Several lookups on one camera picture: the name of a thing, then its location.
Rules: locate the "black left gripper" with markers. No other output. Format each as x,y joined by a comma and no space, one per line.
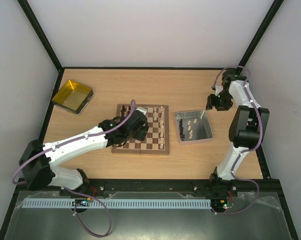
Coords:
142,135

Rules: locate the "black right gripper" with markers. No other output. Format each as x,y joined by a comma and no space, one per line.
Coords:
211,102

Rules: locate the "pink metal tin tray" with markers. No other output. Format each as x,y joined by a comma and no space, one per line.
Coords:
202,132

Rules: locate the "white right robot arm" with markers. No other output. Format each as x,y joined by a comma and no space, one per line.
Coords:
246,131

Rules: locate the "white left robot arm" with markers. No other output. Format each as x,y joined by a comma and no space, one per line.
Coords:
40,163

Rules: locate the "wooden chess board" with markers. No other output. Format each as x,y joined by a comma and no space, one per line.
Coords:
157,140

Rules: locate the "yellow tin lid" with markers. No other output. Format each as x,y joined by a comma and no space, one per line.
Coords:
73,97

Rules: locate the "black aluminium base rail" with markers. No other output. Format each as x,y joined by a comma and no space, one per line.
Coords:
150,186

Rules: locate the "slotted grey cable duct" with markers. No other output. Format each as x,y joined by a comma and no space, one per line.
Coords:
63,203

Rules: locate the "black enclosure frame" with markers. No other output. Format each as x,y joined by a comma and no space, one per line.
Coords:
157,72

